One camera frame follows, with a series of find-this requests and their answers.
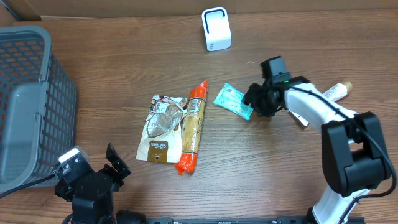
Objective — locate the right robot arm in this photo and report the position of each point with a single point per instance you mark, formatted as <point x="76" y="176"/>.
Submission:
<point x="355" y="160"/>

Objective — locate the white tube with gold cap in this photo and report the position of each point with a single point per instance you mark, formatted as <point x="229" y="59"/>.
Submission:
<point x="335" y="91"/>

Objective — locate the white barcode scanner stand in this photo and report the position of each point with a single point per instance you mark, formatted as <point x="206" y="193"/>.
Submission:
<point x="216" y="29"/>

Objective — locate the beige brown snack pouch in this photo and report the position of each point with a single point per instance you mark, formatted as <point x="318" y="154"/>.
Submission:
<point x="161" y="139"/>

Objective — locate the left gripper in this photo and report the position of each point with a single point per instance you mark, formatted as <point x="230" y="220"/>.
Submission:
<point x="117" y="163"/>

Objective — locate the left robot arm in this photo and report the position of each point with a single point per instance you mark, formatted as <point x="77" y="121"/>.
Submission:
<point x="90" y="192"/>

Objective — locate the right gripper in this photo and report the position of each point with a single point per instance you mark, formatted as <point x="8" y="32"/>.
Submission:
<point x="254" y="99"/>

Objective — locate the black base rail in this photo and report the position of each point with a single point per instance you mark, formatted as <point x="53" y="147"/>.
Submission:
<point x="278" y="220"/>

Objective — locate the teal snack packet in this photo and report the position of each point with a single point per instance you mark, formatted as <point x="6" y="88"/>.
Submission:
<point x="232" y="99"/>

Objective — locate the orange spaghetti package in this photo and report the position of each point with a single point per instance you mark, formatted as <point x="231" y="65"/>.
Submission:
<point x="192" y="127"/>

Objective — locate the grey plastic shopping basket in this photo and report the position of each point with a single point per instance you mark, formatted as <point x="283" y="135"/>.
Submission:
<point x="39" y="102"/>

